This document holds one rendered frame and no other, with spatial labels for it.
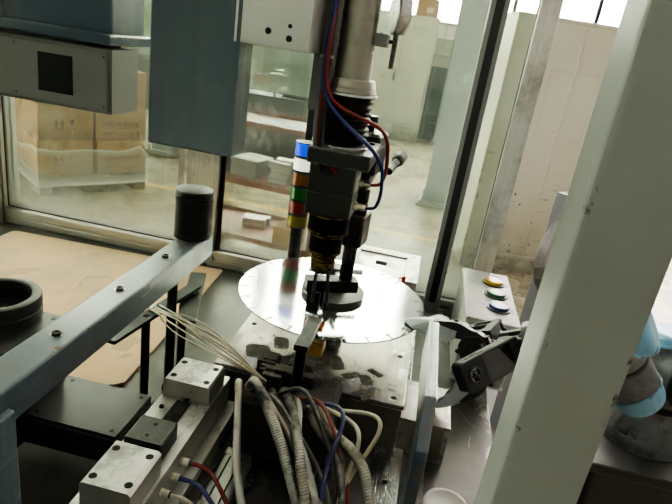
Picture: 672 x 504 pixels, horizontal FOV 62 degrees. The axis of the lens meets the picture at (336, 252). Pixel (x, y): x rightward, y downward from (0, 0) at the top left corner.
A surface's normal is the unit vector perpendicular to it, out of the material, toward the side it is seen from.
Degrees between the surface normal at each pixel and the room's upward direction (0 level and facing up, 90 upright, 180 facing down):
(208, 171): 90
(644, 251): 90
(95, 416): 0
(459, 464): 0
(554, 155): 90
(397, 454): 0
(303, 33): 90
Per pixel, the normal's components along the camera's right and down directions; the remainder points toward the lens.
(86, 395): 0.15, -0.93
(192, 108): -0.18, 0.32
